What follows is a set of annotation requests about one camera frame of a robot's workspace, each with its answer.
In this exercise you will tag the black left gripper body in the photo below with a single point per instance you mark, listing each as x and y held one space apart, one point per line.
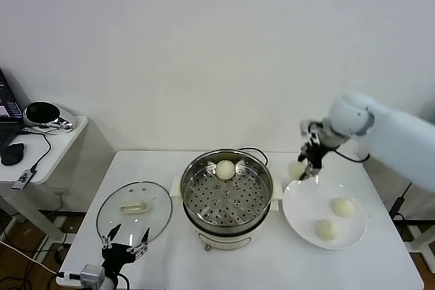
118 254

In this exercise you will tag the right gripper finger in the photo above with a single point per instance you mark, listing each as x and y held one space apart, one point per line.
310 172
302 155

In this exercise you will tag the grey usb adapter dongle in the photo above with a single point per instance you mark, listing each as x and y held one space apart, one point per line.
23 178

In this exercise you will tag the shiny chrome round device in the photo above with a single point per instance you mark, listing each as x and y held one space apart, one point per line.
40 113

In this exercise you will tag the white labelled side table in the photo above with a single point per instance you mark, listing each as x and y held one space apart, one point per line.
384 184

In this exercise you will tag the round white plate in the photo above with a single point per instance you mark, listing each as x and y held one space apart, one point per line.
302 215

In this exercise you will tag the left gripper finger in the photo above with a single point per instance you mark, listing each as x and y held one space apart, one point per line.
141 247
107 240

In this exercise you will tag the round glass pot lid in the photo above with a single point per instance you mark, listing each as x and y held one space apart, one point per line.
154 217

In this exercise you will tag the cream electric cooking pot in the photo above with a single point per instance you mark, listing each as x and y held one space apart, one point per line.
224 239

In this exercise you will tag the black computer mouse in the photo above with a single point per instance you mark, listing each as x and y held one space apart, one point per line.
13 155

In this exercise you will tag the white steamed baozi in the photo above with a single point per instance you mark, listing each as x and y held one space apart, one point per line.
225 169
294 169
343 208
327 230

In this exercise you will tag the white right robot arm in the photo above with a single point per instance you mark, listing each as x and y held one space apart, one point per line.
391 133

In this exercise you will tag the perforated steel steamer basket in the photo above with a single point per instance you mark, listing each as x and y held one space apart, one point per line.
224 205

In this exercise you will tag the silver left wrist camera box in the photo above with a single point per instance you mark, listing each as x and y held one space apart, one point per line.
92 274

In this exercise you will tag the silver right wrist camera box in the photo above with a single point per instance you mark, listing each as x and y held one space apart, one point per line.
311 129

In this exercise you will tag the black open laptop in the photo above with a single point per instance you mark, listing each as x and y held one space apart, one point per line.
7 106

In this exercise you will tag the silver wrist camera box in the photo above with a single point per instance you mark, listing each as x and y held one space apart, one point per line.
311 129
92 274

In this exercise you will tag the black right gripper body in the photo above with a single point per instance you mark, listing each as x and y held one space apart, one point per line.
315 156

